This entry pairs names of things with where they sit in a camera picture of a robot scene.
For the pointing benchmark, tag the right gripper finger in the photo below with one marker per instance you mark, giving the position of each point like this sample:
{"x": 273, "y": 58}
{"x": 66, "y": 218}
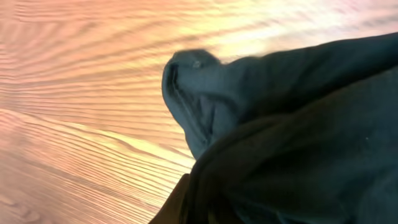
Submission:
{"x": 170, "y": 212}

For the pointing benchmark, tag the dark navy t-shirt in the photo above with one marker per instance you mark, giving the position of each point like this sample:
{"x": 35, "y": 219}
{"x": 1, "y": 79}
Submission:
{"x": 299, "y": 136}

